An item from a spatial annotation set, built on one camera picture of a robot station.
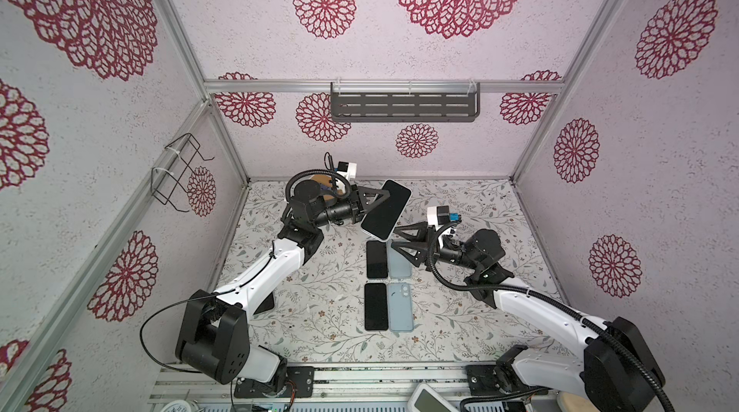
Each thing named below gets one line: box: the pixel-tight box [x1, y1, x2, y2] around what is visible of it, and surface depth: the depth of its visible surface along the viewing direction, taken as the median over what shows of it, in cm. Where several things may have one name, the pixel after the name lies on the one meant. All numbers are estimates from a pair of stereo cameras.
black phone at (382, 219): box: [360, 179, 413, 243], surface depth 67 cm
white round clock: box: [159, 401, 191, 412], surface depth 69 cm
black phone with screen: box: [363, 283, 389, 332], surface depth 89 cm
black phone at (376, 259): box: [365, 239, 388, 279], surface depth 97 cm
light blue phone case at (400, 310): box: [386, 282, 414, 333], surface depth 89 cm
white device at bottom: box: [407, 383, 459, 412], surface depth 69 cm
